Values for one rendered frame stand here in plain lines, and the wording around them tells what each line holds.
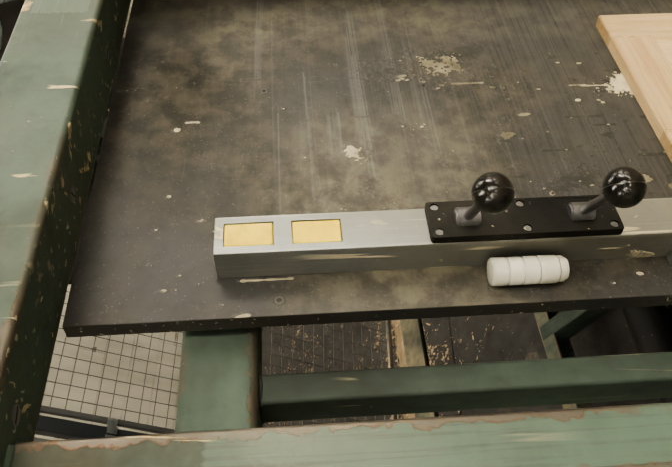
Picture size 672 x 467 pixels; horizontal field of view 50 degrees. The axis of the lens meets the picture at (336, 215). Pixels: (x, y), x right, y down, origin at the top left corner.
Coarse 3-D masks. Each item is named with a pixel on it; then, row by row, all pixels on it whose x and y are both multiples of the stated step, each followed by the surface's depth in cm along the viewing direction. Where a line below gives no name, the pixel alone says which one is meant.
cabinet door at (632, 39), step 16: (608, 16) 105; (624, 16) 105; (640, 16) 105; (656, 16) 105; (608, 32) 103; (624, 32) 103; (640, 32) 103; (656, 32) 103; (608, 48) 103; (624, 48) 100; (640, 48) 100; (656, 48) 100; (624, 64) 98; (640, 64) 97; (656, 64) 97; (640, 80) 95; (656, 80) 95; (640, 96) 94; (656, 96) 93; (656, 112) 91; (656, 128) 90
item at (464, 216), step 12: (480, 180) 63; (492, 180) 62; (504, 180) 62; (480, 192) 63; (492, 192) 62; (504, 192) 62; (480, 204) 63; (492, 204) 62; (504, 204) 62; (456, 216) 73; (468, 216) 72; (480, 216) 73
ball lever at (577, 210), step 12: (624, 168) 64; (612, 180) 64; (624, 180) 63; (636, 180) 63; (612, 192) 64; (624, 192) 63; (636, 192) 63; (576, 204) 74; (588, 204) 71; (600, 204) 69; (612, 204) 65; (624, 204) 64; (636, 204) 64; (576, 216) 74; (588, 216) 74
